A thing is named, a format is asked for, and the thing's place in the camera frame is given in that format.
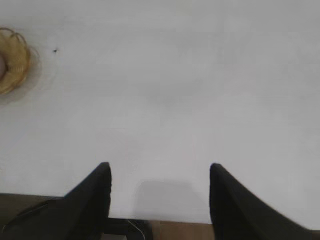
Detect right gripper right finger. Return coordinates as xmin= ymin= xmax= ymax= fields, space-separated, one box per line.
xmin=209 ymin=162 xmax=320 ymax=240

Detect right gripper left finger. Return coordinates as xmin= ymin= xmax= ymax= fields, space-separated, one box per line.
xmin=14 ymin=161 xmax=113 ymax=240

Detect yellow woven plastic basket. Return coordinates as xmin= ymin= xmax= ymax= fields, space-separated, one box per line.
xmin=0 ymin=26 xmax=41 ymax=95

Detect black table frame bar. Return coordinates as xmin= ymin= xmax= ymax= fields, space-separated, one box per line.
xmin=106 ymin=217 xmax=154 ymax=240

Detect thin white wire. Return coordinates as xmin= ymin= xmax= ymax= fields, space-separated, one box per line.
xmin=126 ymin=219 xmax=146 ymax=240

